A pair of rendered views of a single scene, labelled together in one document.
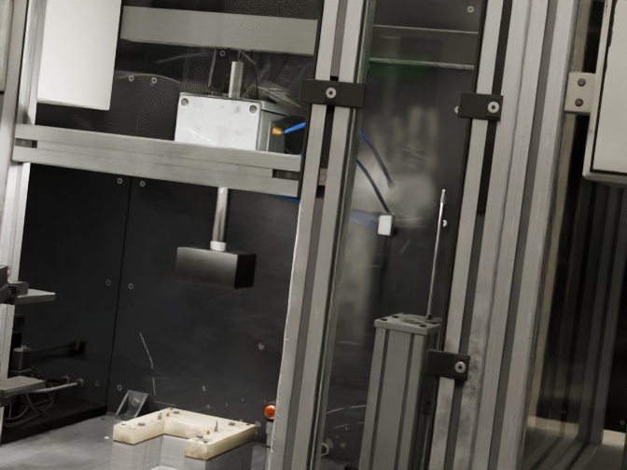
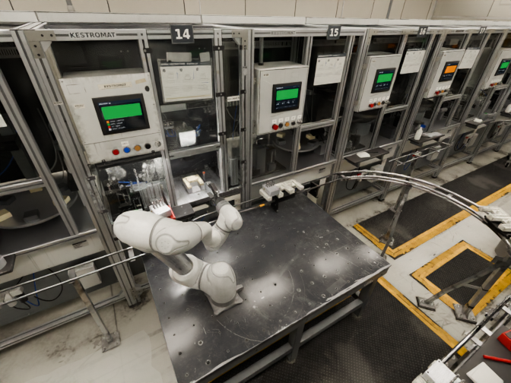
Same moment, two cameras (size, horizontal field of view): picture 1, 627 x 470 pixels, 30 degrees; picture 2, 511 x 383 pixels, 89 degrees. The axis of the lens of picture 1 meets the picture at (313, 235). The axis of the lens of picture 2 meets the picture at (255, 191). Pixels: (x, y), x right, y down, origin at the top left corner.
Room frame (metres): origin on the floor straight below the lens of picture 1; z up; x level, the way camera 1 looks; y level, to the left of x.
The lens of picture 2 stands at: (-0.03, 1.20, 2.11)
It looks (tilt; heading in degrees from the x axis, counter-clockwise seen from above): 34 degrees down; 309
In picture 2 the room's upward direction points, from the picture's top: 2 degrees clockwise
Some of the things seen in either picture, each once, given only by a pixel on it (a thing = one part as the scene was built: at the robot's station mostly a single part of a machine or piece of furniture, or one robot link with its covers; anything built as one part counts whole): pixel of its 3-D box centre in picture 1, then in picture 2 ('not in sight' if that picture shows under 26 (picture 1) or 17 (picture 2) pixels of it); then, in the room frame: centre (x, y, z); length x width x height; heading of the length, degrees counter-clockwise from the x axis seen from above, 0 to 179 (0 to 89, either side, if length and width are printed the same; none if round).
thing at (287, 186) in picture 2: not in sight; (281, 191); (0.96, -0.39, 0.84); 0.36 x 0.14 x 0.10; 70
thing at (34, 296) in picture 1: (21, 297); not in sight; (1.11, 0.27, 1.17); 0.07 x 0.03 x 0.01; 160
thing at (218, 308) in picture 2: not in sight; (226, 292); (0.69, 0.56, 0.71); 0.22 x 0.18 x 0.06; 70
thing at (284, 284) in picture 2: not in sight; (261, 255); (0.74, 0.16, 0.66); 1.50 x 1.06 x 0.04; 70
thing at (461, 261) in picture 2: not in sight; (464, 274); (-0.60, -1.46, 0.01); 1.00 x 0.55 x 0.01; 70
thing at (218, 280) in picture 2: not in sight; (220, 279); (0.71, 0.58, 0.85); 0.18 x 0.16 x 0.22; 22
